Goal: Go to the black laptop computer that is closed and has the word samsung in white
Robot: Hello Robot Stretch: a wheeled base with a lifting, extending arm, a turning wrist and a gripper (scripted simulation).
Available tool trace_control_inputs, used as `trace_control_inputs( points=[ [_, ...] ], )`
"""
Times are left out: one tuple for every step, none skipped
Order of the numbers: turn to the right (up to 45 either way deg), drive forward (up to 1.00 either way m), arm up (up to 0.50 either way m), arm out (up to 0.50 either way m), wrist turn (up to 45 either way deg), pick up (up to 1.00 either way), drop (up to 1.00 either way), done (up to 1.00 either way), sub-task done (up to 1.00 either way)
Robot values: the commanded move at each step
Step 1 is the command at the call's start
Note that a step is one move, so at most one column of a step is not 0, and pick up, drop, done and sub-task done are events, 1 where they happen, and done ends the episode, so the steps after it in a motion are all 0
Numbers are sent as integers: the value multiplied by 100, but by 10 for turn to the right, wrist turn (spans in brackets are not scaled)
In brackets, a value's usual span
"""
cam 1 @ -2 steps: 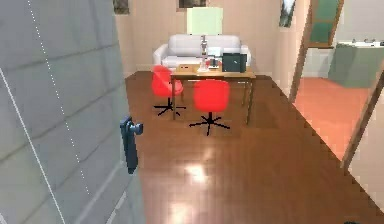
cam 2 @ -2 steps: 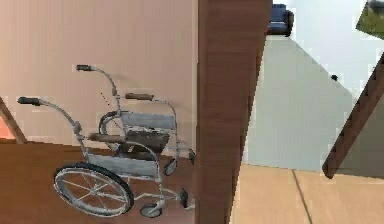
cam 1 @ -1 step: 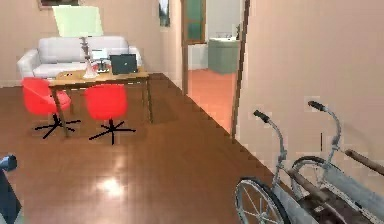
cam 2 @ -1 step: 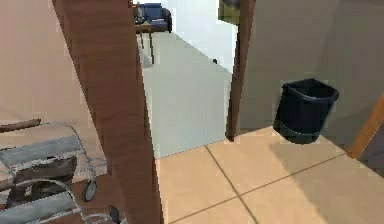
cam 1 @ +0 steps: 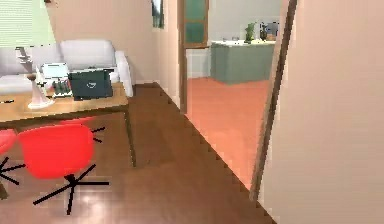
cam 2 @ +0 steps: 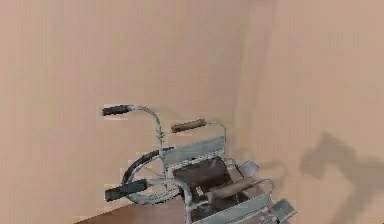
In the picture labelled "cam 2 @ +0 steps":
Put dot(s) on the grey metal wheelchair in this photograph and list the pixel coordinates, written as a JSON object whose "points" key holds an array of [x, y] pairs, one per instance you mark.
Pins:
{"points": [[195, 155]]}

